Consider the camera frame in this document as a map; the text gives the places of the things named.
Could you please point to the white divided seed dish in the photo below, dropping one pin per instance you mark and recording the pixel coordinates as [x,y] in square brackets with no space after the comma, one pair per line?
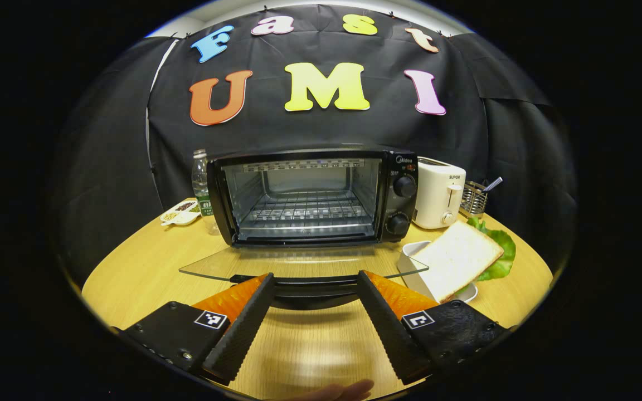
[181,214]

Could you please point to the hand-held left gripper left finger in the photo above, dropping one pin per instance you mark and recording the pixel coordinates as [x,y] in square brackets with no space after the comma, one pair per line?
[240,334]

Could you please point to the black electric oven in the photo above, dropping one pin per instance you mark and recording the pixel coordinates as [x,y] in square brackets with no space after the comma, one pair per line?
[404,167]

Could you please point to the lettuce bread sandwich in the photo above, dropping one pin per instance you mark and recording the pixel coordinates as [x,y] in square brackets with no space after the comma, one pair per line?
[455,256]

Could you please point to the white rectangular plastic tray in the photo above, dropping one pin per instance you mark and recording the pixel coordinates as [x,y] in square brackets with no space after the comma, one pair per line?
[410,262]

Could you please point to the clear plastic water bottle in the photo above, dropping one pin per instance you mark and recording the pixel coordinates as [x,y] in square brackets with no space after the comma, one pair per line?
[201,184]

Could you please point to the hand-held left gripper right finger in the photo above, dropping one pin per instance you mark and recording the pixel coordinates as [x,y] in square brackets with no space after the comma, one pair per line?
[390,340]

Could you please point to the black backdrop cloth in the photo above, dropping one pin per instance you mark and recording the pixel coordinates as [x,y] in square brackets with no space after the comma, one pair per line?
[310,128]

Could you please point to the white toaster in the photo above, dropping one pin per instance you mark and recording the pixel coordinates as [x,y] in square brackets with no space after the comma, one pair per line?
[435,195]

